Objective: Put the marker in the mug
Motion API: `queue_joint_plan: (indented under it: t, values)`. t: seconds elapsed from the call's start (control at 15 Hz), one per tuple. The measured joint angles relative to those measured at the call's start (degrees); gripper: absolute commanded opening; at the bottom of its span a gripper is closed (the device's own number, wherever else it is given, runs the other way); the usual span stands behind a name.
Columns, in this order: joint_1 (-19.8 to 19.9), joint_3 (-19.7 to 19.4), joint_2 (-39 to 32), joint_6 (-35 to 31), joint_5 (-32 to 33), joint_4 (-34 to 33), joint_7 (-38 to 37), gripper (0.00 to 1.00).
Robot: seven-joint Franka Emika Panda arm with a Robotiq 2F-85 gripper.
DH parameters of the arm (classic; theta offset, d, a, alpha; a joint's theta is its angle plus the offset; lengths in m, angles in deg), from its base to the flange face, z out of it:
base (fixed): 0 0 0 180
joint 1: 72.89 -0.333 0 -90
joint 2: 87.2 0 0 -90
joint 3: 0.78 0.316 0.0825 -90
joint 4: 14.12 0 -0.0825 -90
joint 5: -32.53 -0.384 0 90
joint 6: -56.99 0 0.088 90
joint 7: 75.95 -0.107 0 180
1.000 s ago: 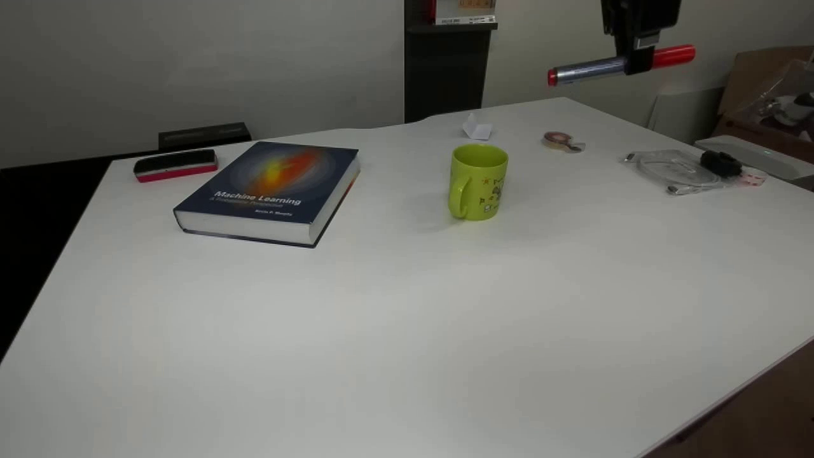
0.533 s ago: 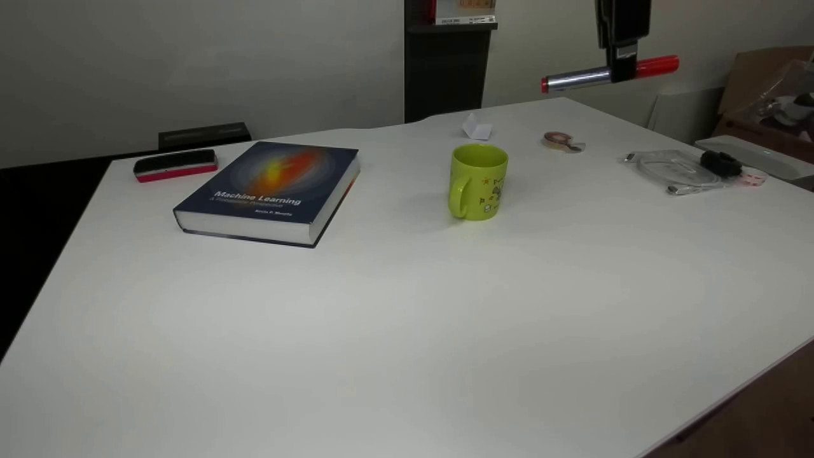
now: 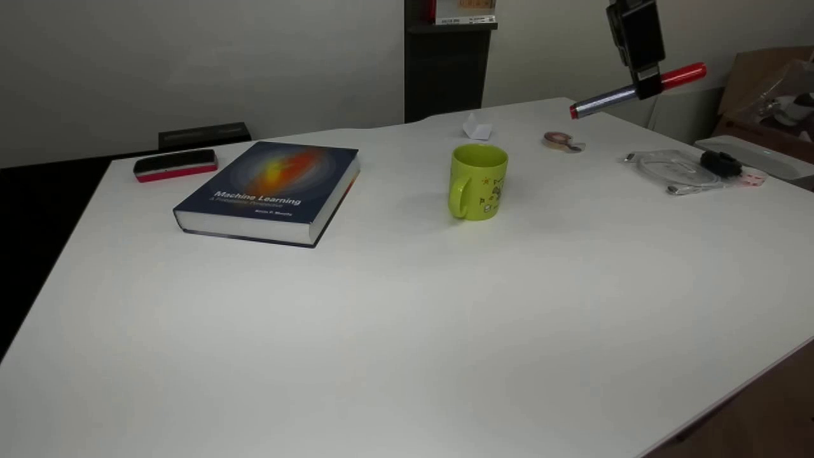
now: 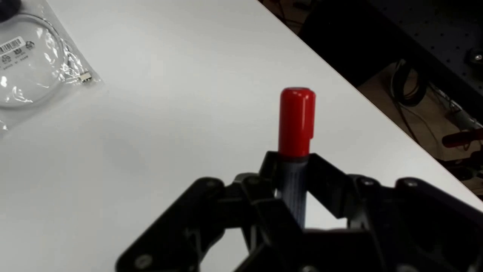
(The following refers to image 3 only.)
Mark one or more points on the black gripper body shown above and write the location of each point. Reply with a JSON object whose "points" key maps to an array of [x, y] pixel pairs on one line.
{"points": [[636, 34]]}

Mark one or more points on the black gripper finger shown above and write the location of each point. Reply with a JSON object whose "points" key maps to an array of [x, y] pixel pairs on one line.
{"points": [[649, 82]]}

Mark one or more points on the red capped silver marker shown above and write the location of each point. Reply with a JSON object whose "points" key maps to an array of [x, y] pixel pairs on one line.
{"points": [[683, 74]]}

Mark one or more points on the lime green mug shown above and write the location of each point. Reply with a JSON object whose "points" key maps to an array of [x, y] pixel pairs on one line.
{"points": [[478, 181]]}

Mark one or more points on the red marker pen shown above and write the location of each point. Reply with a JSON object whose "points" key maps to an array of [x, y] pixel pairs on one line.
{"points": [[173, 163]]}

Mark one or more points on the clear plastic bag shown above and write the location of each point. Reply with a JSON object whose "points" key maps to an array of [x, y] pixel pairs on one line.
{"points": [[671, 169]]}

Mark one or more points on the clear tape roll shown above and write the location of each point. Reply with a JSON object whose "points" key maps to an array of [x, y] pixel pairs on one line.
{"points": [[561, 142]]}

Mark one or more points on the brown cardboard box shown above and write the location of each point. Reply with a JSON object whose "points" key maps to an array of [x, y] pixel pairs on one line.
{"points": [[763, 90]]}

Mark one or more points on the white flat box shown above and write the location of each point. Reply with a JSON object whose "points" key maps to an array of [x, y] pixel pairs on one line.
{"points": [[776, 160]]}

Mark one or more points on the crumpled white paper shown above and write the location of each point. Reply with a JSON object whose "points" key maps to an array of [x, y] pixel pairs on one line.
{"points": [[477, 128]]}

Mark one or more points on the black shelf cabinet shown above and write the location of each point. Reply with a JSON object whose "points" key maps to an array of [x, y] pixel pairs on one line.
{"points": [[445, 72]]}

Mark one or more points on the blue hardcover textbook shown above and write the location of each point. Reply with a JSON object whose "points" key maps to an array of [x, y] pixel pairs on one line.
{"points": [[267, 193]]}

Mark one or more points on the black chair back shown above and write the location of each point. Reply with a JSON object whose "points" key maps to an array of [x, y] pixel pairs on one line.
{"points": [[205, 136]]}

